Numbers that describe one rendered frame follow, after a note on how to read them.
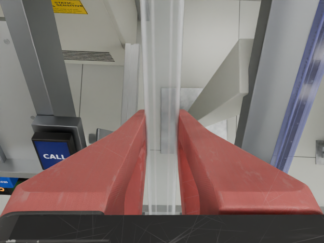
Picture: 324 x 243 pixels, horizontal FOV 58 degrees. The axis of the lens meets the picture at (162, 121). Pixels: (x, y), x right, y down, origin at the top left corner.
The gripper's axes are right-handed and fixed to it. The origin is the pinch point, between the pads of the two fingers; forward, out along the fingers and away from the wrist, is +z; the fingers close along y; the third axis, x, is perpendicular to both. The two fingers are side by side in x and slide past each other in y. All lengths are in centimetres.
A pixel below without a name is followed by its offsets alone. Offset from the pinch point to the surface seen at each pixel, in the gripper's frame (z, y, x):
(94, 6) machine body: 52, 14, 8
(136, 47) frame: 68, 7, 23
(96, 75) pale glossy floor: 92, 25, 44
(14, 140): 18.7, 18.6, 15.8
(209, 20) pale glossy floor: 106, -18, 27
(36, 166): 17.9, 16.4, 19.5
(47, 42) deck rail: 19.1, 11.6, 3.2
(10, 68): 17.7, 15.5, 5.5
